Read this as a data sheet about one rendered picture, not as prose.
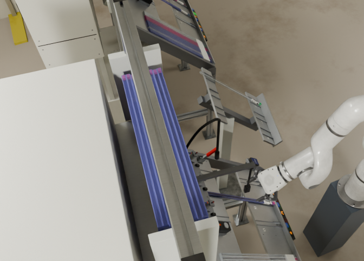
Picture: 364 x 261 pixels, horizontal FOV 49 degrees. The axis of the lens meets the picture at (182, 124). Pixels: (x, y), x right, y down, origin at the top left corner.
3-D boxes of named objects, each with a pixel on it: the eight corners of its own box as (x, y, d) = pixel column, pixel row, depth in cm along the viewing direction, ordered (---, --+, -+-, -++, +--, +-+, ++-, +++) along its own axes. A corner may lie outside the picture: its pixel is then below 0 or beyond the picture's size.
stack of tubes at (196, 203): (166, 117, 148) (160, 66, 126) (207, 251, 119) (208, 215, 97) (132, 124, 146) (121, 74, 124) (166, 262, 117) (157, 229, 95)
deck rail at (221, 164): (251, 174, 213) (259, 167, 210) (252, 177, 212) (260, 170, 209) (144, 149, 167) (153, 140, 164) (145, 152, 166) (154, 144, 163)
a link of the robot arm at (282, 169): (280, 160, 169) (274, 163, 170) (290, 178, 165) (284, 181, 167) (287, 161, 176) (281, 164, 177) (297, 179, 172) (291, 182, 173)
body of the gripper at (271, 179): (276, 161, 171) (254, 174, 175) (287, 182, 166) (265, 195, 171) (282, 162, 177) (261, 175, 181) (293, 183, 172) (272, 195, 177)
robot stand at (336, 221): (326, 221, 266) (360, 170, 209) (342, 246, 256) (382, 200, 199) (302, 231, 263) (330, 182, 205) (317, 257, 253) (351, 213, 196)
